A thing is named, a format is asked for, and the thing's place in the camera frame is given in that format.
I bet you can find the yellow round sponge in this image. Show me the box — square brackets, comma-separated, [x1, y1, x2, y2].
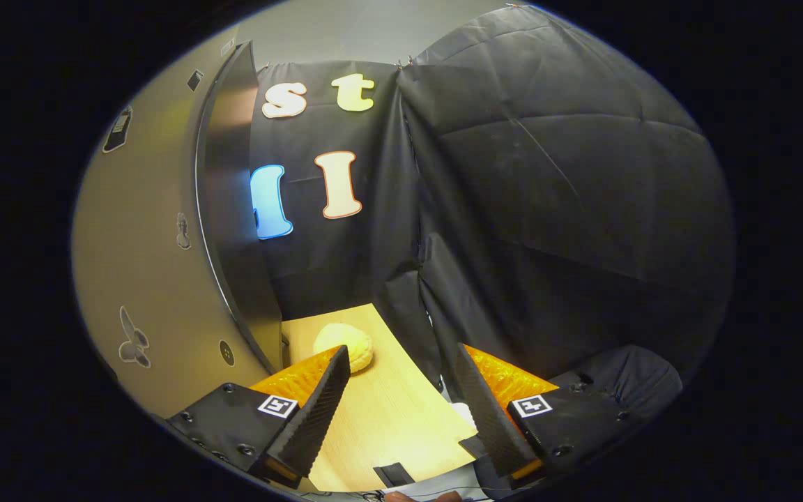
[312, 323, 374, 375]

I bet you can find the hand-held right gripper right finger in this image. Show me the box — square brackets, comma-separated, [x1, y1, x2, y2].
[454, 343, 643, 491]

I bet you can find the dark square coaster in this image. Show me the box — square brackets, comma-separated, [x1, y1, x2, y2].
[372, 462, 416, 489]

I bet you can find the black backdrop cloth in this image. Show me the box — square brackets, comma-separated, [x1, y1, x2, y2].
[248, 3, 737, 412]

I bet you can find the dark grey cabinet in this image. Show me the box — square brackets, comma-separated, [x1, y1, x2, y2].
[194, 40, 285, 375]

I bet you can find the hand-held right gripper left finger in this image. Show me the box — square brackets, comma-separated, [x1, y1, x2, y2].
[165, 345, 351, 489]

